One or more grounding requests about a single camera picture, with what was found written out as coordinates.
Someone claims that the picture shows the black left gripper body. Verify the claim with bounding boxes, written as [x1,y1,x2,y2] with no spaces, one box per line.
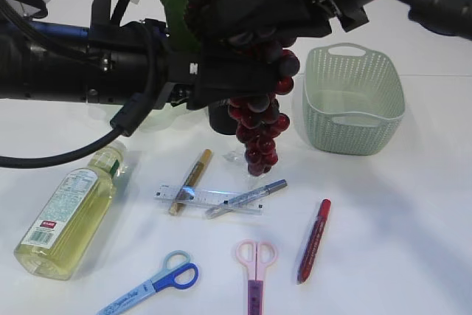
[162,47,280,111]

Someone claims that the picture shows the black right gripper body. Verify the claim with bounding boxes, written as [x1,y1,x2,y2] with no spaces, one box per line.
[190,0,368,42]

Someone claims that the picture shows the purple grape bunch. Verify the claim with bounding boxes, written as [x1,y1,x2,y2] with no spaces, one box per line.
[179,0,299,176]

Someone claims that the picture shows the clear plastic sheet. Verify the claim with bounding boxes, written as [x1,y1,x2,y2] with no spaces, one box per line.
[223,148,272,188]

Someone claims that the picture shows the yellow tea bottle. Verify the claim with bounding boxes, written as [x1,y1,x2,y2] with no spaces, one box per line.
[14,141,127,280]

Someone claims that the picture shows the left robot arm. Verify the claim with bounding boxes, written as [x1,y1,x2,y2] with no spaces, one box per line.
[1,0,280,110]

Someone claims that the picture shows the black mesh pen cup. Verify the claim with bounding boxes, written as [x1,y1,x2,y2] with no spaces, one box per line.
[208,101,237,135]

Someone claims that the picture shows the gold marker pen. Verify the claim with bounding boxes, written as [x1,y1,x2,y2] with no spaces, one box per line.
[168,149,212,215]

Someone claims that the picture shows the clear plastic ruler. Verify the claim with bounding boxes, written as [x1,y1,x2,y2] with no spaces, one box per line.
[154,184,263,215]

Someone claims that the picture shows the green woven plastic basket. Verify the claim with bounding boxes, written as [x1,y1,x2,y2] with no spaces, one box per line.
[302,43,406,156]

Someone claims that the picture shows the silver marker pen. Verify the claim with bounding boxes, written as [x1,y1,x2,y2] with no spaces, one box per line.
[205,179,288,219]

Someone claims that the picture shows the red marker pen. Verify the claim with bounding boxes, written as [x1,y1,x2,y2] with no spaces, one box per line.
[297,199,331,284]

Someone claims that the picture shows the blue scissors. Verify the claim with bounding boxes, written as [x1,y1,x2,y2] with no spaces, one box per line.
[97,250,199,315]

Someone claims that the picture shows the pink scissors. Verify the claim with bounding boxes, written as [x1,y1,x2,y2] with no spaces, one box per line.
[235,240,278,315]

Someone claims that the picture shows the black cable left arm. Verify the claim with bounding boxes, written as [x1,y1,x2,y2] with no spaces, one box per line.
[0,21,162,170]

